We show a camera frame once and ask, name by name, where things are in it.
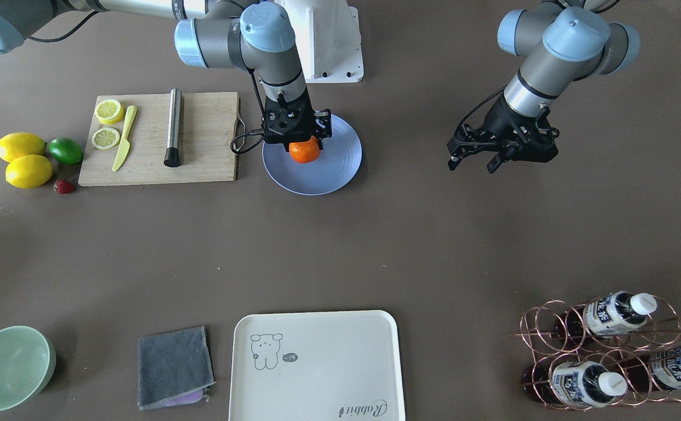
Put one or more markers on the tea bottle white cap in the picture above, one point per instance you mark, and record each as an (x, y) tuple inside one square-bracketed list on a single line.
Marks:
[(618, 313)]

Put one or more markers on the cream rabbit tray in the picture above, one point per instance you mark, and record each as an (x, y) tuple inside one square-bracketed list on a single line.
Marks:
[(341, 365)]

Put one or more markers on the yellow lemon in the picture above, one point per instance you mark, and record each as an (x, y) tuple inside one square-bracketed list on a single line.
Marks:
[(20, 144), (29, 171)]

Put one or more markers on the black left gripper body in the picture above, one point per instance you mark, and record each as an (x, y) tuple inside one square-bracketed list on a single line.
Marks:
[(497, 123)]

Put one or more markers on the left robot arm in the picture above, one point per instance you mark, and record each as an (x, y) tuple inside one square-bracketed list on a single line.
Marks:
[(561, 42)]

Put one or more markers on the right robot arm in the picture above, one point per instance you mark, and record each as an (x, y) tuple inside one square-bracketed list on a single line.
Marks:
[(253, 36)]

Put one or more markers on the orange fruit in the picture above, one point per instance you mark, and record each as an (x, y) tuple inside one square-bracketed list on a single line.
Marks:
[(305, 152)]

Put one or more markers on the yellow plastic knife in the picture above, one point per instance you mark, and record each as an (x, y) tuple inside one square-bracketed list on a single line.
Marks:
[(124, 143)]

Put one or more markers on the green bowl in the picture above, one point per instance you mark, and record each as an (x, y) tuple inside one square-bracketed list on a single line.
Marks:
[(27, 363)]

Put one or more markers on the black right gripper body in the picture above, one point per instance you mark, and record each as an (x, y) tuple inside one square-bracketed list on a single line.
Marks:
[(322, 124)]

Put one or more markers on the blue plate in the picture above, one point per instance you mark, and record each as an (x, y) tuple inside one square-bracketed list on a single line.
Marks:
[(336, 165)]

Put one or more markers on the red strawberry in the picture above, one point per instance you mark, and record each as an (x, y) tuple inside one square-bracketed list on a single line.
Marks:
[(62, 187)]

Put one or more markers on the green lime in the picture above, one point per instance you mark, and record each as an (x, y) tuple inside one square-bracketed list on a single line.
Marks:
[(66, 151)]

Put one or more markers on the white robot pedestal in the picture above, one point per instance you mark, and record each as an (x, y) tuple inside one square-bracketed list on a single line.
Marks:
[(328, 39)]

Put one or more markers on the lemon slice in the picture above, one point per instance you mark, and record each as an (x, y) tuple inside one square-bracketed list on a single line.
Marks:
[(105, 138), (109, 111)]

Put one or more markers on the copper wire bottle rack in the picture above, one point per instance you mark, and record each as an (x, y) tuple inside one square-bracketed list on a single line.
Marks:
[(662, 331)]

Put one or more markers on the grey folded cloth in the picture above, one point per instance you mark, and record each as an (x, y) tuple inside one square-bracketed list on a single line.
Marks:
[(173, 368)]

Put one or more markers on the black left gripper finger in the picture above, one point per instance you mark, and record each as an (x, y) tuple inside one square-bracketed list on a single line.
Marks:
[(496, 162), (461, 148)]

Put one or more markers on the wooden cutting board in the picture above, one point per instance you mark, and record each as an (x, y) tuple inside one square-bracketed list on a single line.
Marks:
[(207, 125)]

